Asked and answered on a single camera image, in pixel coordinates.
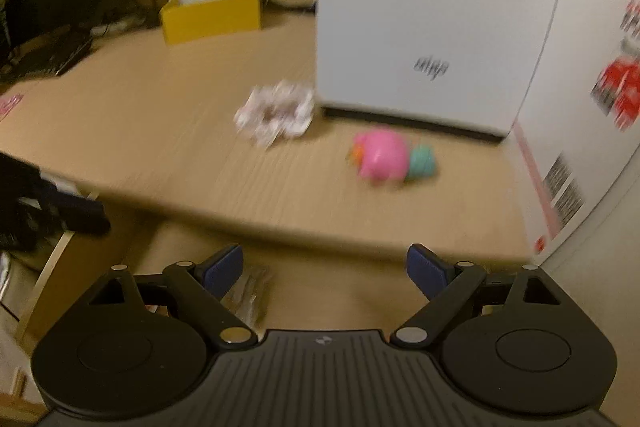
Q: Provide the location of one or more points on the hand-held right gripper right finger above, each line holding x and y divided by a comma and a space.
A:
425, 270

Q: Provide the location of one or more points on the large white cardboard box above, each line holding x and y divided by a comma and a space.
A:
440, 22

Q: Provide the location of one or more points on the black keyboard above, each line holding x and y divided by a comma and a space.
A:
47, 54

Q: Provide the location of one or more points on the pink patterned packet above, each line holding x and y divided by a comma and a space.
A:
10, 106

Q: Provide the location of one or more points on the pink and green plush toy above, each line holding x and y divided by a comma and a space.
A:
392, 157

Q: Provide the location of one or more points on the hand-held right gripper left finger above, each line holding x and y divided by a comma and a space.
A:
226, 265

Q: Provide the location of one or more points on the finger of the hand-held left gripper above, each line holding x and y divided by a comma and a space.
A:
82, 214

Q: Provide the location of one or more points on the clear foil snack packet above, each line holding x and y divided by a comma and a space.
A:
250, 292

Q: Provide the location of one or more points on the crumpled white pink wrapper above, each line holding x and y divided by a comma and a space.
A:
275, 114

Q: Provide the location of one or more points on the white power strip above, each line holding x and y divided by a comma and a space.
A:
117, 24

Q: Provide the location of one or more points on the wooden drawer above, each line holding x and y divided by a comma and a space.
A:
340, 277

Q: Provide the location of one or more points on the yellow paper bag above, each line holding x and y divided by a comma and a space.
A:
212, 14

